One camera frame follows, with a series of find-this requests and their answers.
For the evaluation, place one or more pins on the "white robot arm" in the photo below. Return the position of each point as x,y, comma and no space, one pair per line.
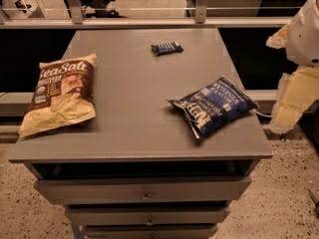
298,91

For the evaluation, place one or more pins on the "blue chip bag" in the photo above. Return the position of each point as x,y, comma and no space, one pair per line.
213,106

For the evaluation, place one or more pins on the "yellow brown sea salt bag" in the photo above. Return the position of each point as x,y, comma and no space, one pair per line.
63,95

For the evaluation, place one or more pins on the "grey drawer cabinet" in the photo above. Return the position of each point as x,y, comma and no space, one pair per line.
137,133

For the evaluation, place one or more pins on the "small dark blue snack bar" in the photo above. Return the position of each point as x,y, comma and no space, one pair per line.
167,48

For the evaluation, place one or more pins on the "top grey drawer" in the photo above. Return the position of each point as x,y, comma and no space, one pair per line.
143,190

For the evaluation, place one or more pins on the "grey drawer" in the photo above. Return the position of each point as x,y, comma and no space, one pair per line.
147,215
143,190
197,231

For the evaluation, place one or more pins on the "middle grey drawer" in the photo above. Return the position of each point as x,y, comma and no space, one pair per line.
147,215

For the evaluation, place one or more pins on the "bottom grey drawer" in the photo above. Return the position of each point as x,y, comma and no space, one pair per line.
197,231

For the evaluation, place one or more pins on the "metal railing frame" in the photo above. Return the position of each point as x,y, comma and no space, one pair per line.
70,14

